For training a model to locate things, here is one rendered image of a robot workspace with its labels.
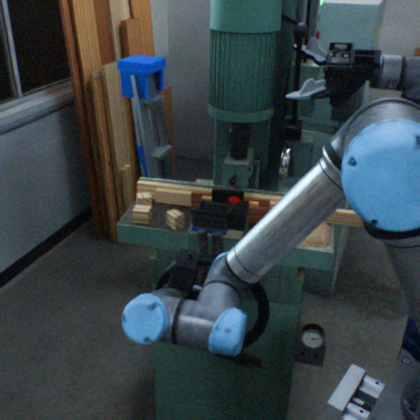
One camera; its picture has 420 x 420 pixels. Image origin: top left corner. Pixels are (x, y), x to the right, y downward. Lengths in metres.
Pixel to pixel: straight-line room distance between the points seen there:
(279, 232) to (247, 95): 0.53
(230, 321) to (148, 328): 0.13
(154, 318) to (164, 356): 0.86
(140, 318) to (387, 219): 0.41
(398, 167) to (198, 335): 0.40
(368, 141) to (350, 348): 1.88
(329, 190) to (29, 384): 1.74
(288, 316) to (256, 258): 0.62
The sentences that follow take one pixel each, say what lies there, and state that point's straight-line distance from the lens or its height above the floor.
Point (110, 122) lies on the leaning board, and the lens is 2.77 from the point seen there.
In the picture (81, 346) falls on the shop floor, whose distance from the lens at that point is 2.37.
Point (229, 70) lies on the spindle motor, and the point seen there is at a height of 1.33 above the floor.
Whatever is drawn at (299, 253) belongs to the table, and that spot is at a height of 0.88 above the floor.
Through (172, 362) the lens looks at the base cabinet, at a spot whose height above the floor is 0.42.
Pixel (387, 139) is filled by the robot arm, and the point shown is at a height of 1.41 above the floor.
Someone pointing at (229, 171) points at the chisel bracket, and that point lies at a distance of 1.36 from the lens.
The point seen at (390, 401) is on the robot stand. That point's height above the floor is 0.82.
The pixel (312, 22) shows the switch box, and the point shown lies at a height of 1.40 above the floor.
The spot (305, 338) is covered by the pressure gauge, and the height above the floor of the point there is 0.66.
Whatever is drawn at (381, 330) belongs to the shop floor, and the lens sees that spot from 2.54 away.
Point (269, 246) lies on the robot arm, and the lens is 0.82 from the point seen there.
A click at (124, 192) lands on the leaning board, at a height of 0.34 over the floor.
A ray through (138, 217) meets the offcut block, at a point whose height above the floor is 0.92.
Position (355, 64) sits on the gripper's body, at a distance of 1.19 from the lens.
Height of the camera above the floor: 1.59
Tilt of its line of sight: 27 degrees down
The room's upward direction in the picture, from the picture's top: 1 degrees clockwise
